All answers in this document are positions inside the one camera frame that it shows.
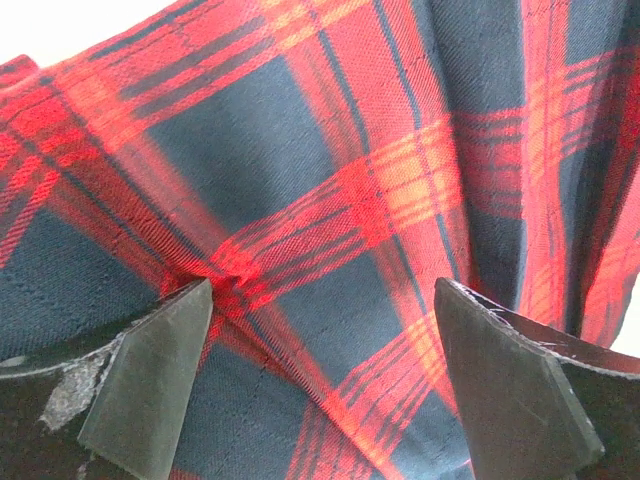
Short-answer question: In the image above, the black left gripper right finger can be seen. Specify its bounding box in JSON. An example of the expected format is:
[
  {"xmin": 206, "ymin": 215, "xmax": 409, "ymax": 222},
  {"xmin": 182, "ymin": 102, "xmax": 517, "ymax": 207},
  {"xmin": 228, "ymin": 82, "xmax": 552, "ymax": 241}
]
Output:
[{"xmin": 434, "ymin": 278, "xmax": 639, "ymax": 479}]

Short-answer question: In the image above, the red black plaid skirt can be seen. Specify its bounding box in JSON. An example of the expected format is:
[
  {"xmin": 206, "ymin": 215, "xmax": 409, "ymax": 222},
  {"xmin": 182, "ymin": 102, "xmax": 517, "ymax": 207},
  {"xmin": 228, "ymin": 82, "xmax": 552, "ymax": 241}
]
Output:
[{"xmin": 1, "ymin": 1, "xmax": 639, "ymax": 479}]

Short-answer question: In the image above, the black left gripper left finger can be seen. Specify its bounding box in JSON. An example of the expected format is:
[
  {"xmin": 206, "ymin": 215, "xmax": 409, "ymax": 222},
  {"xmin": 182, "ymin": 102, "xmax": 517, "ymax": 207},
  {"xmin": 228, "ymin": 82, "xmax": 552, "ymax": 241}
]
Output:
[{"xmin": 1, "ymin": 279, "xmax": 213, "ymax": 479}]

